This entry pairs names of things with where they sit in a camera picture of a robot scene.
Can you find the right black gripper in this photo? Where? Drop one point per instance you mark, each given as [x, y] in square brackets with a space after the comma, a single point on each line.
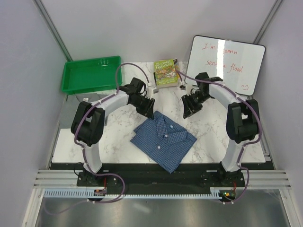
[189, 109]

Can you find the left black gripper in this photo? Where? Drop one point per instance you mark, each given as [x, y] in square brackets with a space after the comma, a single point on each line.
[147, 110]

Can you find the blue plaid long sleeve shirt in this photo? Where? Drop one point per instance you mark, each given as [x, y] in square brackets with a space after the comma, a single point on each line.
[163, 140]

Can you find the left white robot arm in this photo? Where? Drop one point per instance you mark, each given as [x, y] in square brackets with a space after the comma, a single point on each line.
[89, 121]

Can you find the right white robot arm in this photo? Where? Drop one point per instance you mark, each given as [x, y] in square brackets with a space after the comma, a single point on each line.
[243, 125]

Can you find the green treehouse book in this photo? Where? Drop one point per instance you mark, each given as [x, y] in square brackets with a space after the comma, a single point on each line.
[165, 73]

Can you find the folded grey shirt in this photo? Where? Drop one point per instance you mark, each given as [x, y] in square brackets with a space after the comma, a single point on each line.
[88, 97]

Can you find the green plastic tray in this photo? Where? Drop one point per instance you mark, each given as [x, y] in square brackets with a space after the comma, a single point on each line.
[91, 75]

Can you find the white whiteboard with red writing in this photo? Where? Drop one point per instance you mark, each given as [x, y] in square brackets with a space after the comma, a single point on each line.
[236, 63]

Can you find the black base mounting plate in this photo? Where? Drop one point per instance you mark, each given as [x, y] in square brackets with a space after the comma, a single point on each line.
[151, 179]

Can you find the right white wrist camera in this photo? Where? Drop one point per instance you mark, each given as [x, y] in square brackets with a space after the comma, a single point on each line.
[188, 88]

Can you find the left light blue cable duct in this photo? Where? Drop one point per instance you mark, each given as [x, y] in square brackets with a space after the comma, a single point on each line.
[74, 193]

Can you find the aluminium frame rail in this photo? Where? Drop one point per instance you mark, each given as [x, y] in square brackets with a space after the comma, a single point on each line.
[259, 179]

